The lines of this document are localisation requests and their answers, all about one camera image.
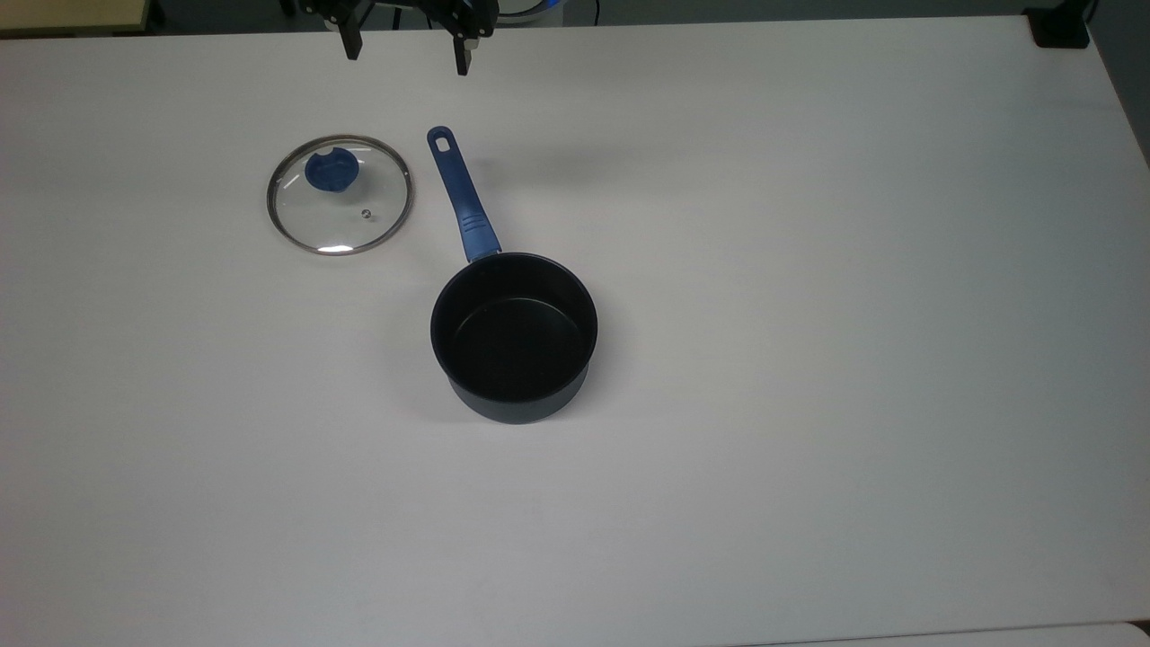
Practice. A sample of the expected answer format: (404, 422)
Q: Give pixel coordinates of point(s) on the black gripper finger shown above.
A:
(351, 43)
(462, 56)

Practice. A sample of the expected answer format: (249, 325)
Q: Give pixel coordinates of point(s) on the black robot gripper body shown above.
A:
(467, 13)

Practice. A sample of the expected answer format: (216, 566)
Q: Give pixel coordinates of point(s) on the glass lid with blue knob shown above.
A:
(339, 194)

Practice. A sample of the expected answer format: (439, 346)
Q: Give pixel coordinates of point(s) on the white and blue robot base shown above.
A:
(530, 9)

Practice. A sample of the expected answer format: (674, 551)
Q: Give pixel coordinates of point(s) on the light wooden table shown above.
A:
(72, 13)

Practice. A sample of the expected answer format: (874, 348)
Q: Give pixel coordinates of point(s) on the black clamp block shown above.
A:
(1058, 27)

